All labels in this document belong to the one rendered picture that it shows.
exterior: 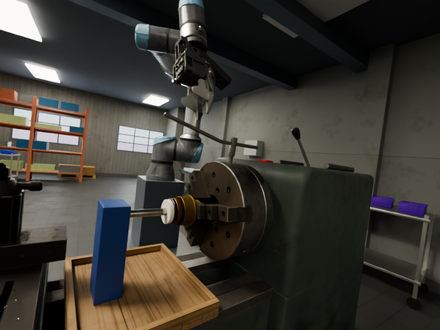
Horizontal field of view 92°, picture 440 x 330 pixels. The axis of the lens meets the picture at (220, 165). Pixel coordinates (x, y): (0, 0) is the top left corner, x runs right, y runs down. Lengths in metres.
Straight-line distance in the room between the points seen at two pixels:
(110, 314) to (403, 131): 3.66
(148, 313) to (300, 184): 0.50
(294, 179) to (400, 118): 3.22
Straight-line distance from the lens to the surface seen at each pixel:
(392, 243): 3.80
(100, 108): 9.64
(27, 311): 0.51
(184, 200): 0.62
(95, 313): 0.62
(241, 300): 0.70
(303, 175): 0.67
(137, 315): 0.60
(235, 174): 0.62
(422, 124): 3.73
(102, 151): 9.55
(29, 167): 7.84
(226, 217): 0.58
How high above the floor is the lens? 1.25
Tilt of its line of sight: 2 degrees down
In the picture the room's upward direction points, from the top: 7 degrees clockwise
